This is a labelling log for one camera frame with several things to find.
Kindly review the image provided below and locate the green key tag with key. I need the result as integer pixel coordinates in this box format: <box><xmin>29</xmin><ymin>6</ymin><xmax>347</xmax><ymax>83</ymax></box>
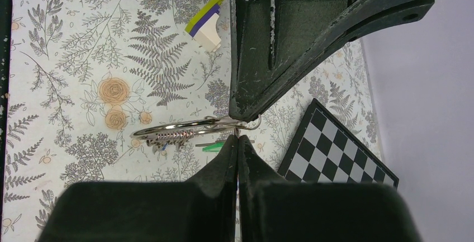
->
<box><xmin>195</xmin><ymin>140</ymin><xmax>225</xmax><ymax>153</ymax></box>

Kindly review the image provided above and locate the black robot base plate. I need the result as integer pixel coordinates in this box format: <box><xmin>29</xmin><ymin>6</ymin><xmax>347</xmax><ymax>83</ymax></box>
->
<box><xmin>0</xmin><ymin>0</ymin><xmax>15</xmax><ymax>152</ymax></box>

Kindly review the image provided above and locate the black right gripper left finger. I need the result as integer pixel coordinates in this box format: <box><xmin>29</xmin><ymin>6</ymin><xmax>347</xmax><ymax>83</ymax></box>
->
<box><xmin>39</xmin><ymin>135</ymin><xmax>238</xmax><ymax>241</ymax></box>

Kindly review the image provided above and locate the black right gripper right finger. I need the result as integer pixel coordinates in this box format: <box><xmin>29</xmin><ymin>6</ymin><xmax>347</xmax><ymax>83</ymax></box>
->
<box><xmin>238</xmin><ymin>135</ymin><xmax>421</xmax><ymax>241</ymax></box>

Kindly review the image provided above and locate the black and white chessboard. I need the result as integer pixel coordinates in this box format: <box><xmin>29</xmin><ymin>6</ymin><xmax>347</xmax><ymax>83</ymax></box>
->
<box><xmin>277</xmin><ymin>99</ymin><xmax>399</xmax><ymax>188</ymax></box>

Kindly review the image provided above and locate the floral patterned table mat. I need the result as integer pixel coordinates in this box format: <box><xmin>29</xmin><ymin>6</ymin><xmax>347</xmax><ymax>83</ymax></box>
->
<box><xmin>0</xmin><ymin>0</ymin><xmax>382</xmax><ymax>242</ymax></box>

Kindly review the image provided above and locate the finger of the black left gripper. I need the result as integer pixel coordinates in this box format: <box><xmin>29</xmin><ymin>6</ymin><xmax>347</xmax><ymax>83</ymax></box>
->
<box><xmin>229</xmin><ymin>0</ymin><xmax>354</xmax><ymax>122</ymax></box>
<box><xmin>255</xmin><ymin>0</ymin><xmax>456</xmax><ymax>119</ymax></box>

